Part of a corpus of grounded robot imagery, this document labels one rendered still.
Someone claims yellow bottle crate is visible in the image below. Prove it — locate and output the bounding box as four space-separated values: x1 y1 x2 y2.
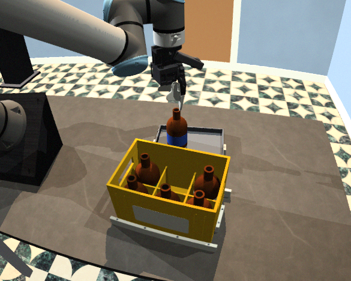
115 141 230 243

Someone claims brown bottle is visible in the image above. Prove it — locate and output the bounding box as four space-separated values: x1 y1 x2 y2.
155 183 181 202
166 107 187 148
194 165 221 201
124 174 148 194
134 153 160 187
186 190 212 209

